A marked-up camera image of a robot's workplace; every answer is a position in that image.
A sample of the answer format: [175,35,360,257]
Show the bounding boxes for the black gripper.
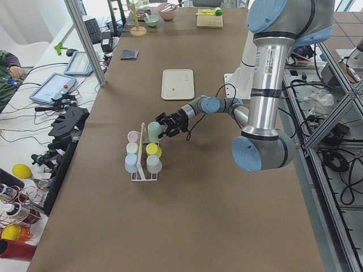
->
[155,110,189,139]

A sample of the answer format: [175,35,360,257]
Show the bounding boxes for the green cup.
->
[147,121,163,143]

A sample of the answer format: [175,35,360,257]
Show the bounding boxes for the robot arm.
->
[156,1,335,172]

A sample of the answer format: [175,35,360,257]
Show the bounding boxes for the yellow cup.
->
[146,143,162,158]

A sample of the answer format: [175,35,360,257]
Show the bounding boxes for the pink cup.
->
[127,130,141,143]

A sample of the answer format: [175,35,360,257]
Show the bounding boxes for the pale grey-blue cup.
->
[146,155,162,174]

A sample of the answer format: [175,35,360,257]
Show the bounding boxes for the cream white cup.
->
[126,142,138,155]

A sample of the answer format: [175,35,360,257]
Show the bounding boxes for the cream rabbit tray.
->
[161,69,195,100]

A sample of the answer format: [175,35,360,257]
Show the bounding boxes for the light blue cup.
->
[124,154,138,173]

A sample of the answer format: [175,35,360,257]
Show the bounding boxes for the wooden cup tree stand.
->
[128,1,147,37]

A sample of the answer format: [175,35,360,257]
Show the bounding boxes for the folded grey cloth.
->
[120,49,140,60]

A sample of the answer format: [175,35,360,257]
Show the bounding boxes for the teach pendant tablet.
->
[64,51,93,77]
[29,73,77,104]

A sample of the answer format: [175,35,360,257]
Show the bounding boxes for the green bowl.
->
[144,15,159,27]

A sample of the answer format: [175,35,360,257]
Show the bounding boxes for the bamboo cutting board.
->
[196,7,223,28]

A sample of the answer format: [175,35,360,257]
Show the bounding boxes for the pink ice bowl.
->
[157,3,179,22]

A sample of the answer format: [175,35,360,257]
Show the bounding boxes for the black keyboard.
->
[84,18,102,44]

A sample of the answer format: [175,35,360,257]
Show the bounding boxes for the yellow lemon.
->
[12,164,32,179]

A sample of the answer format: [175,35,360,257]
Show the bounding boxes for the person in black jacket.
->
[0,50,23,112]

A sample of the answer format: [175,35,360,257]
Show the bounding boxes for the sauce bottle white label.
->
[0,184,19,201]

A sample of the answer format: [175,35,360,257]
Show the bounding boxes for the red cylinder can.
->
[1,239,37,262]

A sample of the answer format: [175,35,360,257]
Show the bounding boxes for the white wire cup rack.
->
[130,122,158,182]

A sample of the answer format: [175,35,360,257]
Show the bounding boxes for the aluminium frame post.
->
[64,0,106,87]

